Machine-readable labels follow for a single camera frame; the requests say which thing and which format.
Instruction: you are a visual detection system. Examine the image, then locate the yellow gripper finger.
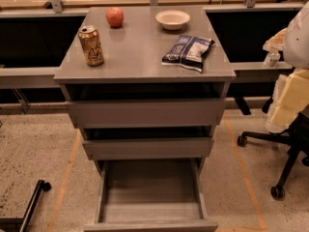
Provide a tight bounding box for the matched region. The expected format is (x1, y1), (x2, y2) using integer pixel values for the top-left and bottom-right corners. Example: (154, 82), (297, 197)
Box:
(263, 28), (287, 52)
(266, 70), (309, 129)

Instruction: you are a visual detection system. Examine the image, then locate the orange soda can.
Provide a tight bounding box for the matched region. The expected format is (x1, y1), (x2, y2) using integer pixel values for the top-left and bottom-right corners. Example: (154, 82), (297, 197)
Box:
(78, 25), (104, 66)

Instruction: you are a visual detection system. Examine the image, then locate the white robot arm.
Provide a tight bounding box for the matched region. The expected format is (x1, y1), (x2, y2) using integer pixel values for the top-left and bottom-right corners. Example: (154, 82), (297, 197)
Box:
(263, 2), (309, 133)

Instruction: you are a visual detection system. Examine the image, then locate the grey drawer cabinet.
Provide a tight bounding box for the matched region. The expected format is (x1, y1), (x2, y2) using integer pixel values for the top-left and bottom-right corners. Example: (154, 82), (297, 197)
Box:
(53, 5), (237, 176)

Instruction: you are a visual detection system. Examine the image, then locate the grey middle drawer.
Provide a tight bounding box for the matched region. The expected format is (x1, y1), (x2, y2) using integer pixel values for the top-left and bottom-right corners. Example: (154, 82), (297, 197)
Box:
(83, 137), (213, 160)

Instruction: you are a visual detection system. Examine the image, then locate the grey bottom drawer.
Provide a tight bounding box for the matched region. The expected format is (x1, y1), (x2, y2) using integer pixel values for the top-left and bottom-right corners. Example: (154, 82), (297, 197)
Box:
(84, 159), (218, 232)

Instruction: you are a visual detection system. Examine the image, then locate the clear sanitizer bottle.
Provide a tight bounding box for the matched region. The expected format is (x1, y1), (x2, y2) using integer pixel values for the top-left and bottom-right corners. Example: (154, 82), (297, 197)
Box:
(264, 51), (281, 68)

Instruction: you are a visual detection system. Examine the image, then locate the black office chair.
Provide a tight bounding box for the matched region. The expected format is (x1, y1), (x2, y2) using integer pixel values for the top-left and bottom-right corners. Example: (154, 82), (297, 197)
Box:
(237, 106), (309, 200)

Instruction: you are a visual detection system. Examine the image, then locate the blue chip bag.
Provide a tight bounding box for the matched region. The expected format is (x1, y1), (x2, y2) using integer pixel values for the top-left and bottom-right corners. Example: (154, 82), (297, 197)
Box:
(162, 35), (215, 73)

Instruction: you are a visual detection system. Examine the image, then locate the white bowl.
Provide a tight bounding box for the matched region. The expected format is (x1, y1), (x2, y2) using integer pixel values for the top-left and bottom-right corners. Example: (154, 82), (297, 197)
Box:
(155, 10), (190, 31)

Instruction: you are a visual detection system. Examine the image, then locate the red apple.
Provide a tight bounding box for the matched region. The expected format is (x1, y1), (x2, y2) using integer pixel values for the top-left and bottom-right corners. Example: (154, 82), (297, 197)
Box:
(105, 7), (124, 27)

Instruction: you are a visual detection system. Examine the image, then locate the black wheeled stand base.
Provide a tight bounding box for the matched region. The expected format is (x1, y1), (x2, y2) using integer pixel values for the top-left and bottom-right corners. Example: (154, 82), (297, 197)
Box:
(0, 180), (51, 232)

